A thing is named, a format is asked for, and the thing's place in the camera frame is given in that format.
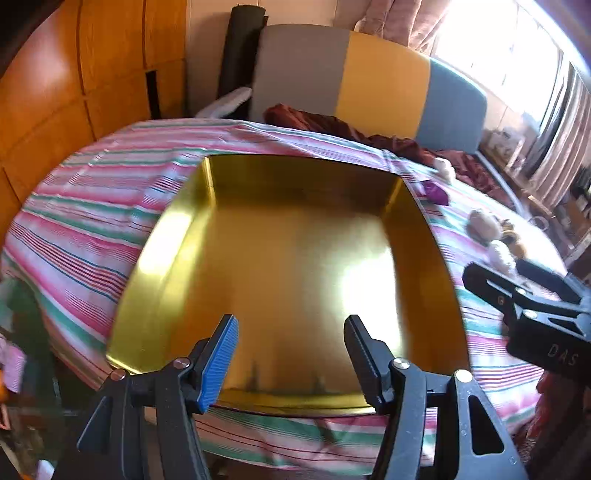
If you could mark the pink patterned curtain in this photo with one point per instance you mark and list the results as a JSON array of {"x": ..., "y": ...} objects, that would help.
[{"x": 397, "y": 21}]

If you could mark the pale round pouch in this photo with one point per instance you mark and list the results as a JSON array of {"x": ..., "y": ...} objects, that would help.
[{"x": 482, "y": 224}]

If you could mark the dark shelf clutter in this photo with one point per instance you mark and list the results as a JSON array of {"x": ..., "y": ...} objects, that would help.
[{"x": 577, "y": 198}]

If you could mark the black rolled mat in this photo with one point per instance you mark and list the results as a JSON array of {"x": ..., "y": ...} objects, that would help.
[{"x": 240, "y": 46}]

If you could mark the purple snack packet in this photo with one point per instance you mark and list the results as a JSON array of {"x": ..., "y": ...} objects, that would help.
[{"x": 436, "y": 191}]

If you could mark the wooden wardrobe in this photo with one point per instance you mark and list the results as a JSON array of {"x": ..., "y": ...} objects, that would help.
[{"x": 55, "y": 92}]

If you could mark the gold patterned snack packet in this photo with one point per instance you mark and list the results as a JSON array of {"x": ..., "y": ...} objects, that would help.
[{"x": 513, "y": 240}]

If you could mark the pink striped cloth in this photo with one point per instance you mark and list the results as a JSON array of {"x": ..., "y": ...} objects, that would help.
[{"x": 11, "y": 364}]

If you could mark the cluster of white bottles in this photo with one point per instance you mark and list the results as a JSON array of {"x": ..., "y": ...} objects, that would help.
[{"x": 503, "y": 143}]

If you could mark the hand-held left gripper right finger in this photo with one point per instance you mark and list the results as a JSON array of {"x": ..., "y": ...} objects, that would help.
[{"x": 364, "y": 360}]

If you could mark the gold metal tin box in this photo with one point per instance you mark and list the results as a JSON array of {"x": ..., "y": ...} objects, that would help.
[{"x": 286, "y": 258}]

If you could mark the grey yellow blue headboard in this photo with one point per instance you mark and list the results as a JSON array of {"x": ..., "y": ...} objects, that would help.
[{"x": 383, "y": 87}]

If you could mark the small white packet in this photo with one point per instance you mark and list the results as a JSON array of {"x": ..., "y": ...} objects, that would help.
[{"x": 442, "y": 168}]

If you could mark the wooden bedside table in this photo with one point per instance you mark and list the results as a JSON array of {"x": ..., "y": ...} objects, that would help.
[{"x": 521, "y": 184}]

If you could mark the maroon blanket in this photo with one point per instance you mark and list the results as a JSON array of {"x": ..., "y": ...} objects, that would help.
[{"x": 323, "y": 122}]

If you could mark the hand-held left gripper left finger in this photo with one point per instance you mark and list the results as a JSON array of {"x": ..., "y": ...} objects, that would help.
[{"x": 220, "y": 360}]

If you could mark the bright window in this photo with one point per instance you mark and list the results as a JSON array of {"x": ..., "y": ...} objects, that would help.
[{"x": 498, "y": 55}]

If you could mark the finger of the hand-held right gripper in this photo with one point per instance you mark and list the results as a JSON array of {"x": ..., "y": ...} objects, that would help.
[
  {"x": 496, "y": 286},
  {"x": 547, "y": 279}
]

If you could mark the grey metal bed rail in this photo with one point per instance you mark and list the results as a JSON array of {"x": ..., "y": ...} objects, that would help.
[{"x": 501, "y": 177}]

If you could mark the white plastic armrest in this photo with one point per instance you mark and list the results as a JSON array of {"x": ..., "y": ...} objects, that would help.
[{"x": 228, "y": 102}]

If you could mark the striped side curtain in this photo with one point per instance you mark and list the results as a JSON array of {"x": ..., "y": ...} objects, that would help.
[{"x": 563, "y": 138}]

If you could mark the white crumpled packet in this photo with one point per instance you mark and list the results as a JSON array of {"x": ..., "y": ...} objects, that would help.
[{"x": 501, "y": 258}]

